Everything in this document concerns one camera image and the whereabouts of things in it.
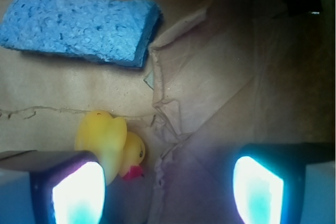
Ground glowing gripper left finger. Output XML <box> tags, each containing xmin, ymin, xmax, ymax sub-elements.
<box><xmin>1</xmin><ymin>150</ymin><xmax>106</xmax><ymax>223</ymax></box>

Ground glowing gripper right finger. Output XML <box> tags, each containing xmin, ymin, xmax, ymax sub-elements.
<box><xmin>233</xmin><ymin>143</ymin><xmax>335</xmax><ymax>223</ymax></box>

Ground yellow rubber duck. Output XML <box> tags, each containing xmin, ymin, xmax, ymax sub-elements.
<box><xmin>74</xmin><ymin>110</ymin><xmax>146</xmax><ymax>185</ymax></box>

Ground brown paper bag bin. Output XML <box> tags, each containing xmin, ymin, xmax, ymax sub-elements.
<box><xmin>1</xmin><ymin>0</ymin><xmax>335</xmax><ymax>223</ymax></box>

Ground blue sponge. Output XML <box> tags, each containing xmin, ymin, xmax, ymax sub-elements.
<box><xmin>1</xmin><ymin>0</ymin><xmax>162</xmax><ymax>68</ymax></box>

